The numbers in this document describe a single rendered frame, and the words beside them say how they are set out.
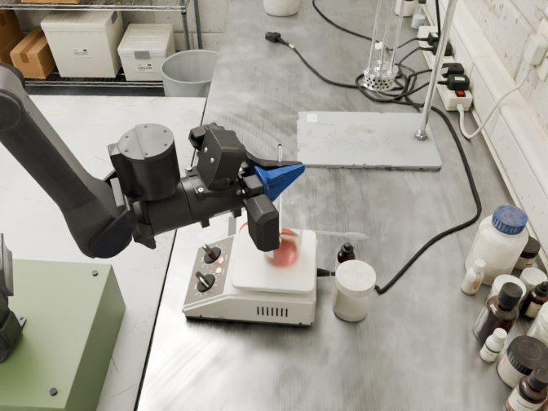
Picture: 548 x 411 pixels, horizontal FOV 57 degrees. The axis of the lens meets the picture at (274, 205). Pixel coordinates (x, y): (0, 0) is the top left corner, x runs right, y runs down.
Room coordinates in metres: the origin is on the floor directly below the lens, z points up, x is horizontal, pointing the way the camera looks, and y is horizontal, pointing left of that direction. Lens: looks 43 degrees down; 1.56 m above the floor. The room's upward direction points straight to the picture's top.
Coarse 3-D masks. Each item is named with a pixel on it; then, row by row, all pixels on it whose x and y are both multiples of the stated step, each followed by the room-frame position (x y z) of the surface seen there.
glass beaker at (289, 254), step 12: (276, 204) 0.53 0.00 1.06; (288, 204) 0.53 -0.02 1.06; (288, 216) 0.53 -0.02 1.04; (300, 216) 0.51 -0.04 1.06; (288, 228) 0.53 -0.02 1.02; (300, 228) 0.48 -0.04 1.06; (288, 240) 0.47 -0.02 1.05; (300, 240) 0.49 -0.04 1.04; (264, 252) 0.49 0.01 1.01; (276, 252) 0.47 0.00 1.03; (288, 252) 0.47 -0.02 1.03; (300, 252) 0.49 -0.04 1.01; (276, 264) 0.47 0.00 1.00; (288, 264) 0.47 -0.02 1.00
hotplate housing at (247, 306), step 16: (320, 272) 0.51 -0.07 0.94; (224, 288) 0.46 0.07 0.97; (192, 304) 0.45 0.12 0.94; (208, 304) 0.44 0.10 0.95; (224, 304) 0.44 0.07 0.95; (240, 304) 0.44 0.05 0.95; (256, 304) 0.44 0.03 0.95; (272, 304) 0.43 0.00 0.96; (288, 304) 0.43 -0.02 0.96; (304, 304) 0.43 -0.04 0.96; (240, 320) 0.44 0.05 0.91; (256, 320) 0.44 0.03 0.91; (272, 320) 0.43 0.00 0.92; (288, 320) 0.43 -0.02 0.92; (304, 320) 0.43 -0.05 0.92
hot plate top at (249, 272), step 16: (240, 240) 0.53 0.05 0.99; (304, 240) 0.53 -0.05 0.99; (240, 256) 0.50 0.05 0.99; (256, 256) 0.50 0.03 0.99; (304, 256) 0.50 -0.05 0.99; (240, 272) 0.47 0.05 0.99; (256, 272) 0.47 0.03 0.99; (272, 272) 0.47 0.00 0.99; (288, 272) 0.47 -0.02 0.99; (304, 272) 0.47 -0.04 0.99; (240, 288) 0.44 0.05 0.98; (256, 288) 0.44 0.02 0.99; (272, 288) 0.44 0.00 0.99; (288, 288) 0.44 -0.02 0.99; (304, 288) 0.44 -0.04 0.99
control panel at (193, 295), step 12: (228, 240) 0.56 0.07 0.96; (204, 252) 0.55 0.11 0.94; (228, 252) 0.53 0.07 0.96; (204, 264) 0.52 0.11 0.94; (216, 264) 0.51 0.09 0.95; (228, 264) 0.50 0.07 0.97; (192, 276) 0.51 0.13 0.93; (216, 276) 0.49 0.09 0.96; (192, 288) 0.48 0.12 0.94; (216, 288) 0.46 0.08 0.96; (192, 300) 0.46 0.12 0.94
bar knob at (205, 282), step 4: (196, 272) 0.49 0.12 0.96; (200, 272) 0.49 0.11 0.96; (200, 276) 0.48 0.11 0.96; (204, 276) 0.48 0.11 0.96; (208, 276) 0.49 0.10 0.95; (212, 276) 0.48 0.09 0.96; (200, 280) 0.47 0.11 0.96; (204, 280) 0.47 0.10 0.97; (208, 280) 0.48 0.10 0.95; (212, 280) 0.48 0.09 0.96; (200, 284) 0.48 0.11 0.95; (204, 284) 0.47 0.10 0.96; (208, 284) 0.47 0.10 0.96; (212, 284) 0.47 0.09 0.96; (200, 288) 0.47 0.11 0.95; (204, 288) 0.47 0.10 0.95; (208, 288) 0.47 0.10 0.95
